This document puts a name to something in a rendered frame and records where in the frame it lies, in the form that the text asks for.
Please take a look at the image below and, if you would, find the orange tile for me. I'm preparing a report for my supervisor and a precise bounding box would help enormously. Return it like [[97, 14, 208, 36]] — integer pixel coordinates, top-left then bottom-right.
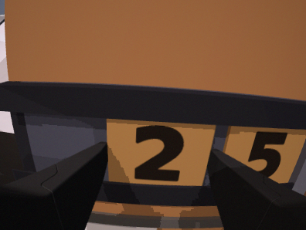
[[107, 119, 216, 186], [223, 125, 306, 184]]

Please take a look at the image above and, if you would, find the orange rectangular board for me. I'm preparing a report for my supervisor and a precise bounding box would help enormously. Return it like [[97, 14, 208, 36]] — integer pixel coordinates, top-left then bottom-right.
[[0, 0, 306, 230]]

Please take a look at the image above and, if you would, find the white paper label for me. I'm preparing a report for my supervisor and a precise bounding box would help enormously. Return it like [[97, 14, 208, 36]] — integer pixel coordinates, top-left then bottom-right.
[[85, 223, 157, 230]]

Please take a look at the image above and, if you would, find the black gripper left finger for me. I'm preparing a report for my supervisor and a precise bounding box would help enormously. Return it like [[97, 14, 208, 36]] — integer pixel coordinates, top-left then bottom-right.
[[0, 142, 108, 230]]

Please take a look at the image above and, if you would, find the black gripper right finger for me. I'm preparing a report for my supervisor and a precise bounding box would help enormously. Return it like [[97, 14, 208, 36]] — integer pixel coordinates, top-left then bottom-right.
[[207, 149, 306, 230]]

